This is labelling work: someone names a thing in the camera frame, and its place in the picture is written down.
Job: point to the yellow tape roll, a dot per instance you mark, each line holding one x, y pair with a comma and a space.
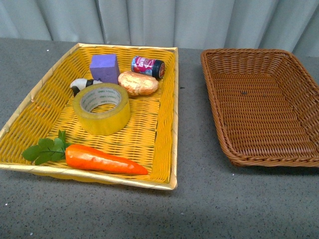
104, 123

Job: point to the yellow woven basket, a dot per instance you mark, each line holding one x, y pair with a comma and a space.
149, 138

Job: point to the brown wicker basket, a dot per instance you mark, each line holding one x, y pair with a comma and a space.
265, 106

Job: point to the golden toy bread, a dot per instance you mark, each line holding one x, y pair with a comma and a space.
138, 84

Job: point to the small red drink can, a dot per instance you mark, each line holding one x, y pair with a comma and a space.
147, 66

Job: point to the purple foam block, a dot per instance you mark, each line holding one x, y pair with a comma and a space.
105, 68

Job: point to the black and white toy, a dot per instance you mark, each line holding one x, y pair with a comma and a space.
81, 83

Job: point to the orange toy carrot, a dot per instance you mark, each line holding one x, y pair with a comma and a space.
80, 157

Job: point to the grey curtain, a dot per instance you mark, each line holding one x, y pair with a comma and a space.
291, 25

